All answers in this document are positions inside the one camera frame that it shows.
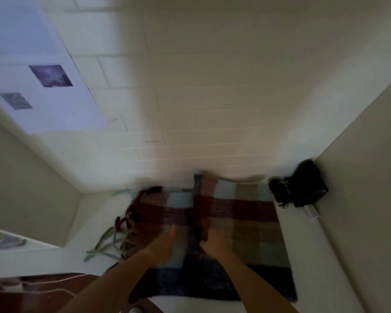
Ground person's left hand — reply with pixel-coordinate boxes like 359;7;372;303
146;226;177;268

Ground person's right hand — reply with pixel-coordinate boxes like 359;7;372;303
199;229;238;262

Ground plaid fringed wool blanket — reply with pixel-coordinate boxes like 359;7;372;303
84;173;298;303

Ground person's right forearm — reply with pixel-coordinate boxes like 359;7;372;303
217;250;300;313

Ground person's left forearm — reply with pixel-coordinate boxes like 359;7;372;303
59;249;158;313

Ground black box-shaped device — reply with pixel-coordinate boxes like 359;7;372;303
292;159;329;208

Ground brown patterned rug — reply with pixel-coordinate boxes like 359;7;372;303
0;272;163;313

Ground patterned picture at edge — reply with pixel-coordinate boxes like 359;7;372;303
0;229;28;250

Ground white paper poster with photos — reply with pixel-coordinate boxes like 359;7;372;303
0;0;108;135

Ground white cable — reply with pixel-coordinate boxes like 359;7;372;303
18;273;88;298

